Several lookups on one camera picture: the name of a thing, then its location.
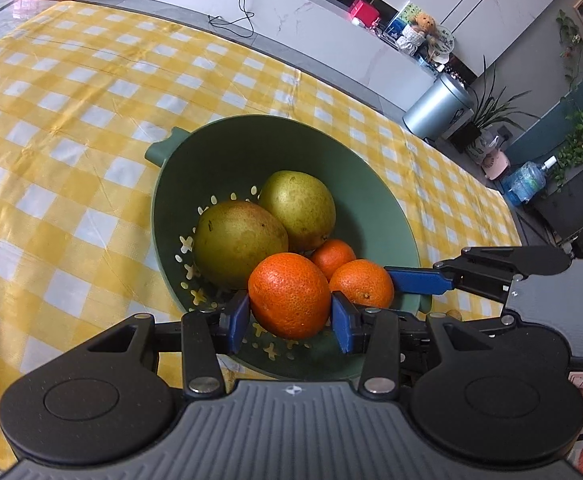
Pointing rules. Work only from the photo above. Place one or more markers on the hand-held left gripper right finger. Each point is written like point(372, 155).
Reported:
point(344, 322)

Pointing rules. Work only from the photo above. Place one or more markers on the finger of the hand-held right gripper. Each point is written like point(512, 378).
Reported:
point(416, 280)
point(509, 319)

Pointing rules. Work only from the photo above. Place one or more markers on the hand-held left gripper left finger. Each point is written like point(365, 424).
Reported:
point(234, 322)

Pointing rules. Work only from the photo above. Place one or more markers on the orange tangerine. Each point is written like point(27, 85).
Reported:
point(334, 257)
point(364, 284)
point(289, 294)

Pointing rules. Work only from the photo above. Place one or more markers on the yellow-green pear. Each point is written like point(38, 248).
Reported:
point(299, 208)
point(239, 244)

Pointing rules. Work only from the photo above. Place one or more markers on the green colander bowl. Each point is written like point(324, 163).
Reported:
point(371, 200)

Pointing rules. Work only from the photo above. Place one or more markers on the blue water jug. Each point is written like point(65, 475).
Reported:
point(524, 185)

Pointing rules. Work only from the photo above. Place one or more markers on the small pink heater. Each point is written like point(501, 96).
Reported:
point(499, 166)

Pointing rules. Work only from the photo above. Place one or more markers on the silver round trash can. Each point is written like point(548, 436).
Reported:
point(436, 107)

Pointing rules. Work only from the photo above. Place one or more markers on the tall potted plant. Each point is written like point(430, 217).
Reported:
point(491, 110)

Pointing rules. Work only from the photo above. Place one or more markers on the round printed hand fan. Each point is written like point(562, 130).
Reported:
point(444, 42)

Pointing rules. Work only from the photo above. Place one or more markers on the yellow checkered tablecloth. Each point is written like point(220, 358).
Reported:
point(71, 135)

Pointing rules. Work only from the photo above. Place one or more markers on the brown teddy bear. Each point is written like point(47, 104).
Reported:
point(419, 30)

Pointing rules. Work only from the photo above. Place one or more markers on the blue picture book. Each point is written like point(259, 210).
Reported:
point(401, 17)

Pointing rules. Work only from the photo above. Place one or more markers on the white marble television console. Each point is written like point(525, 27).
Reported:
point(321, 25)

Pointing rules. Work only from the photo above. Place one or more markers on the red box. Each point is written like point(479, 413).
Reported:
point(362, 12)

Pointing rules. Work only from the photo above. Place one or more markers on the hanging wall vine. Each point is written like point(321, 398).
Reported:
point(569, 45)

